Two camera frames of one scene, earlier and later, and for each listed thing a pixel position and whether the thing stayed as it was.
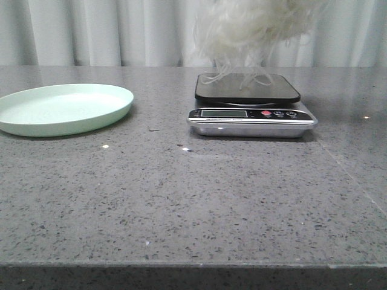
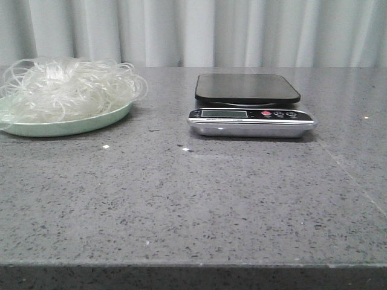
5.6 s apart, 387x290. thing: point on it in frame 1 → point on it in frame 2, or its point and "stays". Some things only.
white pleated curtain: x=162 y=34 stays
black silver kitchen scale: x=249 y=106 stays
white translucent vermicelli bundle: x=240 y=37 → x=53 y=89
